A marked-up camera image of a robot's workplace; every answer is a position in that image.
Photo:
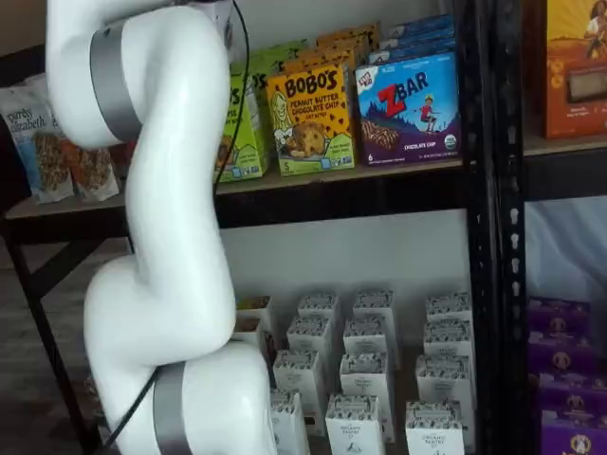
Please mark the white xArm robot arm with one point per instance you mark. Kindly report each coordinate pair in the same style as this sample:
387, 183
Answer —
161, 189

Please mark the brown shelf board with snacks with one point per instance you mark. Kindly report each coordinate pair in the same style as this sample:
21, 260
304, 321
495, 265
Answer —
332, 173

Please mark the yellow white granola box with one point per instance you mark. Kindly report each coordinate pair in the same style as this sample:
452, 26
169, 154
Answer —
247, 329
256, 308

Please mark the yellow Bobo's peanut butter box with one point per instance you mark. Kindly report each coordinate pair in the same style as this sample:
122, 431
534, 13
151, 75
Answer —
308, 123
346, 35
318, 59

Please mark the green Bobo's apple pie box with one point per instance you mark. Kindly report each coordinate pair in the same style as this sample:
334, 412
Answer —
242, 142
280, 54
258, 80

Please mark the blue Zbar snack box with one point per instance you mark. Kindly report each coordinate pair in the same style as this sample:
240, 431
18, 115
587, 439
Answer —
417, 35
419, 23
412, 49
408, 109

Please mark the purple snack box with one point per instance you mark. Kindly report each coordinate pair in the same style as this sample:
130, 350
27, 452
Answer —
576, 441
559, 313
574, 395
562, 353

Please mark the large orange snack box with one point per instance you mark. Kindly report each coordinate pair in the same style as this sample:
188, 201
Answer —
578, 71

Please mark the white floral print carton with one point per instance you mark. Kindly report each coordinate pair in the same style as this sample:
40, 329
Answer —
374, 303
287, 422
443, 384
318, 305
448, 305
448, 339
367, 379
308, 334
353, 426
370, 334
296, 374
434, 431

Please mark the white organic pantry boxes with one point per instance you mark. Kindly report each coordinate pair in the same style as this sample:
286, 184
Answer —
408, 341

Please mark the red label granola bag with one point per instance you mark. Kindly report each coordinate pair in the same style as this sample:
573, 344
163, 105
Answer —
121, 161

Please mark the orange label granola bag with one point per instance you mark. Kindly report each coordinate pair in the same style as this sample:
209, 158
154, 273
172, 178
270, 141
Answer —
92, 175

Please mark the blue label granola bag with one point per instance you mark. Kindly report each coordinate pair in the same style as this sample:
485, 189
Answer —
28, 142

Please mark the black metal shelf frame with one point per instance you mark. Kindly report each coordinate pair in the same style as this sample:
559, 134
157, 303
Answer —
509, 237
479, 237

